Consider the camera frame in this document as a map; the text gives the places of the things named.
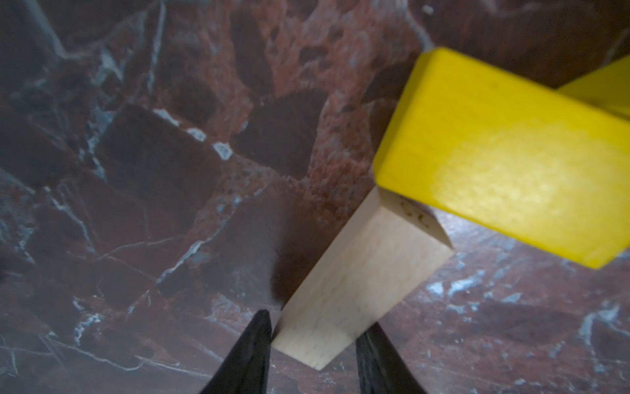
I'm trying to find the yellow rectangular block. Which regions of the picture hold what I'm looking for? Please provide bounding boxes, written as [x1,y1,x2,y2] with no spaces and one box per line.
[373,48,629,269]

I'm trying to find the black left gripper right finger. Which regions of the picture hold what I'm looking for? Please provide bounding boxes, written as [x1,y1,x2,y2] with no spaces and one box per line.
[355,323,427,394]

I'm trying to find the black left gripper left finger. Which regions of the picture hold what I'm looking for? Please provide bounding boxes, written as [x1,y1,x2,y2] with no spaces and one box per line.
[200,310,272,394]

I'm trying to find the small yellow triangle block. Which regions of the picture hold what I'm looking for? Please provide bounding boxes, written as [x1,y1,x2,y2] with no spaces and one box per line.
[558,56,630,119]

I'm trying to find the natural wood block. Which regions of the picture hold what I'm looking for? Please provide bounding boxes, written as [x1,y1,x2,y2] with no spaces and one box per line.
[272,186,454,370]

